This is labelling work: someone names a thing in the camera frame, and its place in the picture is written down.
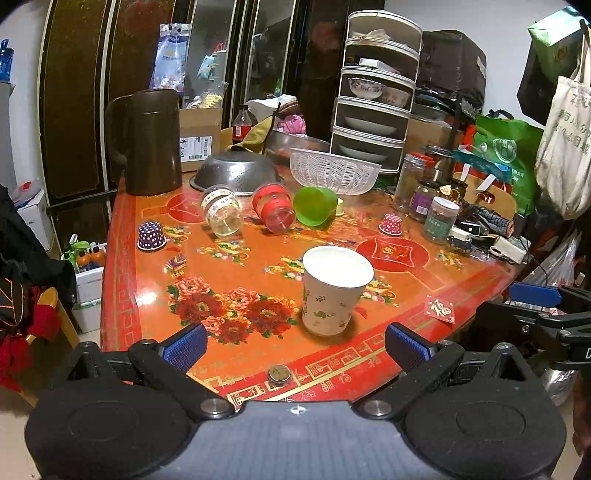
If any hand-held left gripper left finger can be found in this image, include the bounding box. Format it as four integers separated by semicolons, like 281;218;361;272
67;322;237;422

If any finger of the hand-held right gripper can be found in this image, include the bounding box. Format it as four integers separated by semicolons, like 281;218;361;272
475;282;591;339

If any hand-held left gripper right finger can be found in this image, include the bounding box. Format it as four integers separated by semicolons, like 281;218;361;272
353;322;531;420

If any white floral paper cup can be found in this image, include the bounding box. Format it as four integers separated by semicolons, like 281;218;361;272
301;246;375;337

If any purple polka-dot small cup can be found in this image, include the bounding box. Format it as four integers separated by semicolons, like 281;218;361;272
137;221;166;252

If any clear glass cup with label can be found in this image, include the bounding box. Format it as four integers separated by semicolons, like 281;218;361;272
200;185;244;238

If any red plastic cup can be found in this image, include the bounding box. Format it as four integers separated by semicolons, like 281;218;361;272
252;183;297;233

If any green plastic cup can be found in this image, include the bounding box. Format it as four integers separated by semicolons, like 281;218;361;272
293;186;339;227

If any red square paper sticker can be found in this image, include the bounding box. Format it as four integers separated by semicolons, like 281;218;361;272
424;295;455;324

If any white power strip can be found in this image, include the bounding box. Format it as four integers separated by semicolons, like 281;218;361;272
489;235;532;264

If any black hair roller brush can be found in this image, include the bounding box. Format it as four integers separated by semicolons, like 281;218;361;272
475;206;515;236

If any white crate with bottles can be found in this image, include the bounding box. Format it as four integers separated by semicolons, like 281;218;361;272
62;235;108;333

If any glass jar white lid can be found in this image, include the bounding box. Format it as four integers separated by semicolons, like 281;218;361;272
422;196;461;244

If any green shopping bag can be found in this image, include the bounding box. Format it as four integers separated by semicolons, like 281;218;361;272
464;113;546;215

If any small dark glass jar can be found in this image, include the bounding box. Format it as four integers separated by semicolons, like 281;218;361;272
409;181;439;223

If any white canvas tote bag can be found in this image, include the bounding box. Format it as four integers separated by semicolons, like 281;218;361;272
534;46;591;220

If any steel thermos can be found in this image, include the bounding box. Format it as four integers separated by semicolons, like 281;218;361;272
425;145;455;185

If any tall glass jar red lid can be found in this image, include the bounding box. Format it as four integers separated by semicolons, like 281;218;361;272
393;152;435;213

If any dark clothes pile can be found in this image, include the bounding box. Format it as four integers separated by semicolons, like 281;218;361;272
0;185;77;393

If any metal colander bowl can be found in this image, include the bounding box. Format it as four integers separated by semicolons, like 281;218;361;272
189;151;286;192

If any white plastic basket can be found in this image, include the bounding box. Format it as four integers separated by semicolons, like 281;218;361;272
289;148;382;195

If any white cardboard box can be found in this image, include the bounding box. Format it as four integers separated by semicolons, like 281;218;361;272
14;182;54;252

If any white plate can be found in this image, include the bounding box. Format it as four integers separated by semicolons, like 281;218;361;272
344;116;399;136
338;145;391;163

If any brown plastic pitcher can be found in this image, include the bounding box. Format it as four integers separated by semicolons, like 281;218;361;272
104;89;184;197

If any dark hanging bag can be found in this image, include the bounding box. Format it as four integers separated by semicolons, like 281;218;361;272
516;44;578;126

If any olive cloth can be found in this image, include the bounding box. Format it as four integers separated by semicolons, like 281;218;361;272
231;115;282;153

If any cola bottle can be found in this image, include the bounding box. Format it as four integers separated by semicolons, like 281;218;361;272
232;104;253;145

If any metal basin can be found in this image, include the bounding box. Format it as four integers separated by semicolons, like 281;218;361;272
265;129;331;166

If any pale porcelain bowl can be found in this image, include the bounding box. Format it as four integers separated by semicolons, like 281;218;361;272
381;86;411;109

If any black bag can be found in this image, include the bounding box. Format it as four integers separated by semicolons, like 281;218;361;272
416;30;488;116

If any pink cloth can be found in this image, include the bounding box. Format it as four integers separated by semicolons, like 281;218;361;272
277;113;307;136

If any green gift box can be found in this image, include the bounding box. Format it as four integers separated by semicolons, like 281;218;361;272
529;7;587;61

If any blue patterned porcelain bowl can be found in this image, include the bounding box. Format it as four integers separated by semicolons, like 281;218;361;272
348;78;384;100

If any dark wooden cabinet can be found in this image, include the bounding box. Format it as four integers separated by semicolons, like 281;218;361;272
38;0;386;217

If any white tiered dish cover rack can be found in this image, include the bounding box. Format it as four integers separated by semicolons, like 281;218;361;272
329;10;424;175

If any blue white snack bag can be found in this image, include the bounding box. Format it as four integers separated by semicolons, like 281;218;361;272
148;23;191;90

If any blue water bottle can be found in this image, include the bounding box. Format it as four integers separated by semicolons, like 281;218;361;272
0;39;13;84

